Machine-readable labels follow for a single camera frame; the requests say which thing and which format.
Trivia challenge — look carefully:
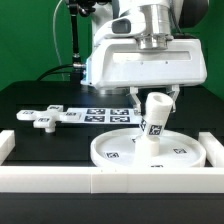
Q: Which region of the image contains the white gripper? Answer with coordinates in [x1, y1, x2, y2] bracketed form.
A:
[89, 39, 207, 115]

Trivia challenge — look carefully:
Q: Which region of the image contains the white round table top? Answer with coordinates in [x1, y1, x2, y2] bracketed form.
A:
[90, 128, 206, 168]

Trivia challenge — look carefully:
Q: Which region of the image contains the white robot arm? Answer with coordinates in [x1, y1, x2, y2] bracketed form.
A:
[82, 0, 209, 110]

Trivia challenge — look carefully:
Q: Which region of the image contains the white fiducial marker sheet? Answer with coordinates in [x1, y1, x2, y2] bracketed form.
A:
[60, 108, 142, 124]

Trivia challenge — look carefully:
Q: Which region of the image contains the white right fence bar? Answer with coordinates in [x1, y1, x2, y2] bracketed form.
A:
[198, 132, 224, 168]

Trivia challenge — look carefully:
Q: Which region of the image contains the white fence bar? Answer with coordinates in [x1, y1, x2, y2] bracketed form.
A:
[0, 130, 15, 166]
[0, 166, 224, 194]
[198, 132, 224, 168]

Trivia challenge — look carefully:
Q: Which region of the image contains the white cross-shaped table base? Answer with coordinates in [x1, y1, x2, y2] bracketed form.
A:
[16, 105, 81, 133]

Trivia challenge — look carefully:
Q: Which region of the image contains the white left fence bar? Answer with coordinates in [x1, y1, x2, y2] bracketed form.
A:
[0, 130, 15, 166]

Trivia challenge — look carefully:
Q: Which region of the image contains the white front fence bar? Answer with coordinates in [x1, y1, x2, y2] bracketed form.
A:
[0, 166, 224, 194]

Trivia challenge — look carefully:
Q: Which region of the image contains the black cable bundle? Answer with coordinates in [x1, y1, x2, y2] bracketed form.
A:
[35, 64, 75, 82]

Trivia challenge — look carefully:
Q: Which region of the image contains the grey cable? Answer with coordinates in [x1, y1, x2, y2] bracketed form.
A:
[52, 0, 68, 81]

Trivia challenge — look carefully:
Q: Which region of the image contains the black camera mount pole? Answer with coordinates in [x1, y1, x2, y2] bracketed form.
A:
[65, 0, 101, 84]

